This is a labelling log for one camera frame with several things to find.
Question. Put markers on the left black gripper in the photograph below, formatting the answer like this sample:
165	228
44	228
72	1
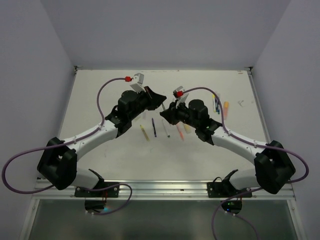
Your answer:
153	98

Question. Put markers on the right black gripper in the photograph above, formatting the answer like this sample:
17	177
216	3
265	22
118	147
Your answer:
170	115

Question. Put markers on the orange thin highlighter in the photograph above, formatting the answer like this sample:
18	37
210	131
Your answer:
180	132

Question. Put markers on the yellow thick highlighter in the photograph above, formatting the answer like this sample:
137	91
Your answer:
187	128

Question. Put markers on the purple gel pen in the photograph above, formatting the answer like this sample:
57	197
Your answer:
154	127

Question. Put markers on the yellow thin highlighter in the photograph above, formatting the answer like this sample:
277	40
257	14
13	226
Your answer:
144	133

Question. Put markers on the blue green pen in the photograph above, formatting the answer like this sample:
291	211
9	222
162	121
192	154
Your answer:
217	106

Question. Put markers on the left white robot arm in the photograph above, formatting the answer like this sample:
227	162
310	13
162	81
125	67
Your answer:
58	163

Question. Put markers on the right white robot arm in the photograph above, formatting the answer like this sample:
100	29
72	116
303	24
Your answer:
272	167

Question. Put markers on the orange thick highlighter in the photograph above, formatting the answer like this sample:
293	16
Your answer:
225	109

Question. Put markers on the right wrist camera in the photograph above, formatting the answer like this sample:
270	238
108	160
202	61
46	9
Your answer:
180	96

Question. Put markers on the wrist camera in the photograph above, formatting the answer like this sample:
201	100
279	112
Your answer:
137	83
180	96

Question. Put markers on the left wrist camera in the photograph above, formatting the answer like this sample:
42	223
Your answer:
137	83

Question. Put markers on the aluminium rail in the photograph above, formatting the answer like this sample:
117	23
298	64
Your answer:
169	190

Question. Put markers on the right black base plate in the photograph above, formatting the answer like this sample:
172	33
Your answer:
224	190

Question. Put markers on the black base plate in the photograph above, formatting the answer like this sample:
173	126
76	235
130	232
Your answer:
103	190
224	190

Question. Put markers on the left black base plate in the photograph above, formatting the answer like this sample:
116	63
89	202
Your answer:
103	190

